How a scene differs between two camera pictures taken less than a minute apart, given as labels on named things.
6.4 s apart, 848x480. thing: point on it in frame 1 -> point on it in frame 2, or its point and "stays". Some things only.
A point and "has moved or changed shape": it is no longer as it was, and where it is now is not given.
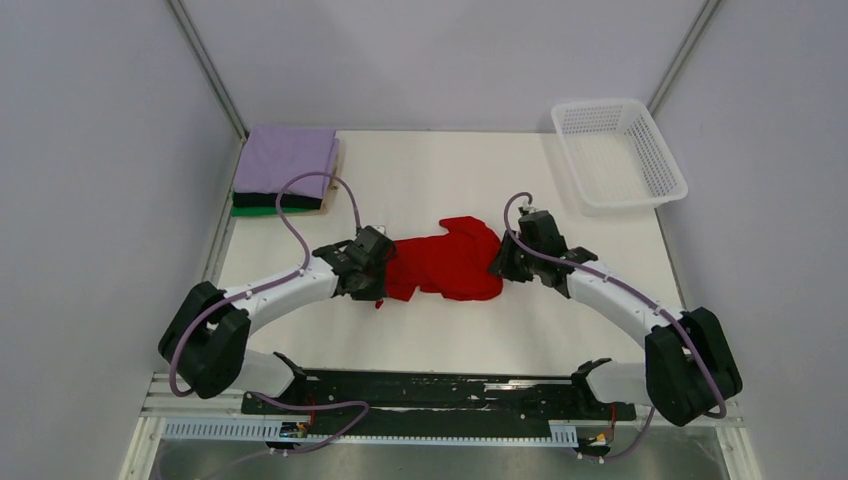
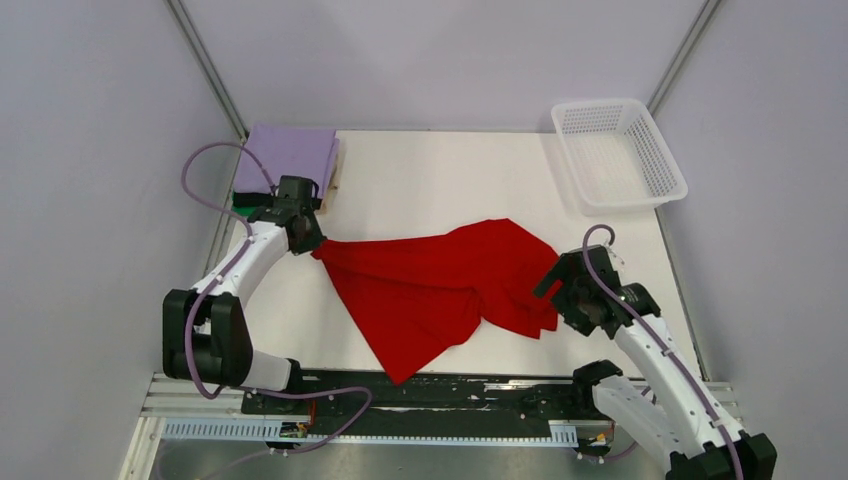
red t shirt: [455, 265] has moved or changed shape
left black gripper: [379, 291] -> [316, 240]
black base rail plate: [375, 403] stays
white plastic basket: [618, 159] stays
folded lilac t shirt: [272, 155] stays
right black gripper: [503, 266] -> [560, 272]
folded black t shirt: [251, 199] stays
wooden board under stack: [333, 186] stays
